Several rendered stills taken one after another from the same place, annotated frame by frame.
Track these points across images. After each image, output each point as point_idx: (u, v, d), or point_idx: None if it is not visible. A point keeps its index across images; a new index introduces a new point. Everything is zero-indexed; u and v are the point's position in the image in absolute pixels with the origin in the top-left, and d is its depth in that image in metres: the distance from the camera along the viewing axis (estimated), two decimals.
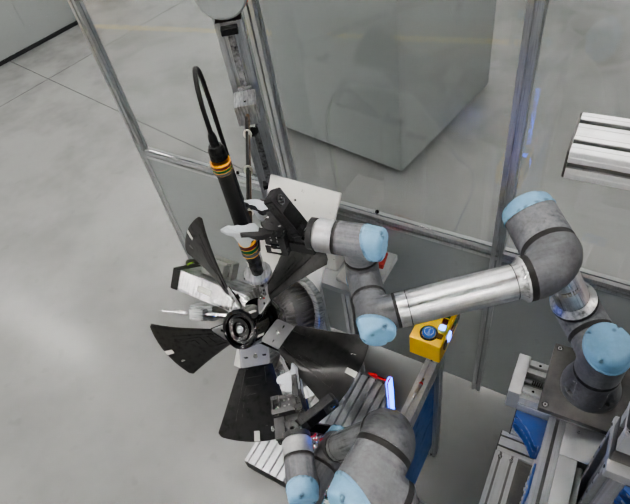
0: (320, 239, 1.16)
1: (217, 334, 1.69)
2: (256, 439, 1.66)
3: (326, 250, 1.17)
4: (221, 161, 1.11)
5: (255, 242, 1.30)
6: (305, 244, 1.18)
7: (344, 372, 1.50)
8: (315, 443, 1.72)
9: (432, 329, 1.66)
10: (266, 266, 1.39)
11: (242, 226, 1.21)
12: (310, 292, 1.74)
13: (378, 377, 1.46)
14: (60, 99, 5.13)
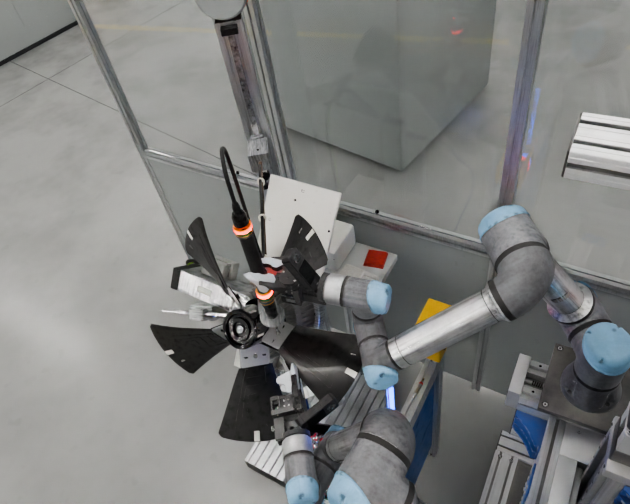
0: (331, 294, 1.30)
1: (217, 334, 1.69)
2: (256, 439, 1.66)
3: (336, 303, 1.31)
4: (243, 226, 1.24)
5: (271, 291, 1.44)
6: (317, 297, 1.32)
7: (344, 372, 1.50)
8: (315, 443, 1.72)
9: None
10: (280, 310, 1.53)
11: (262, 275, 1.36)
12: None
13: None
14: (60, 99, 5.13)
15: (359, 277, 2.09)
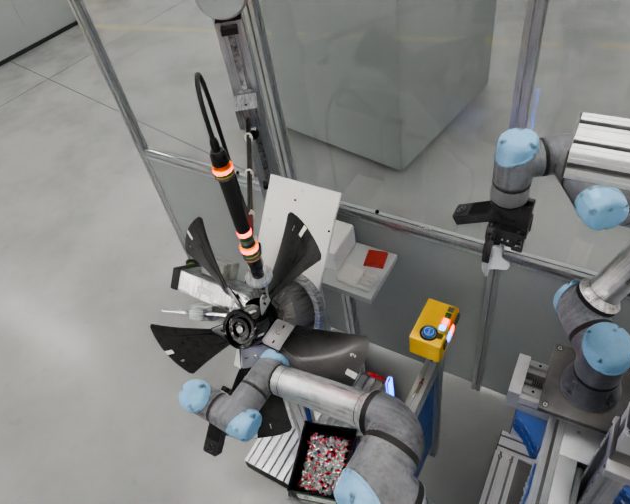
0: (495, 196, 1.12)
1: (227, 290, 1.65)
2: (166, 352, 1.79)
3: (507, 196, 1.10)
4: (223, 166, 1.11)
5: (257, 246, 1.31)
6: (502, 212, 1.13)
7: None
8: (315, 443, 1.72)
9: (432, 329, 1.66)
10: (267, 269, 1.40)
11: None
12: (310, 292, 1.74)
13: (378, 377, 1.46)
14: (60, 99, 5.13)
15: (359, 277, 2.09)
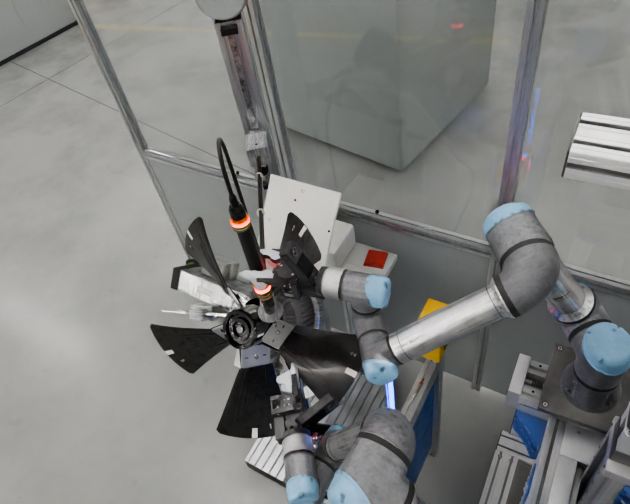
0: (330, 287, 1.28)
1: (227, 290, 1.65)
2: (166, 352, 1.79)
3: (335, 297, 1.29)
4: (240, 219, 1.23)
5: (269, 285, 1.42)
6: (316, 291, 1.30)
7: (252, 428, 1.67)
8: (315, 443, 1.72)
9: None
10: (279, 305, 1.51)
11: (259, 272, 1.33)
12: None
13: None
14: (60, 99, 5.13)
15: None
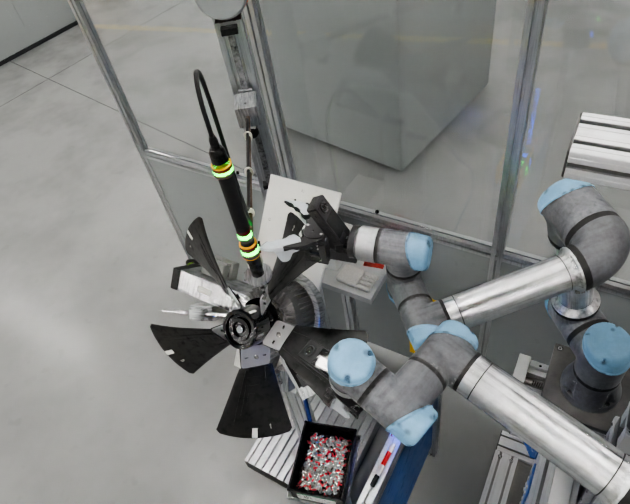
0: (364, 248, 1.13)
1: (227, 290, 1.65)
2: (166, 352, 1.79)
3: (369, 259, 1.14)
4: (222, 164, 1.11)
5: (256, 244, 1.30)
6: (347, 252, 1.15)
7: (252, 428, 1.67)
8: (315, 443, 1.72)
9: None
10: (267, 268, 1.40)
11: (282, 239, 1.17)
12: (310, 292, 1.74)
13: None
14: (60, 99, 5.13)
15: (359, 277, 2.09)
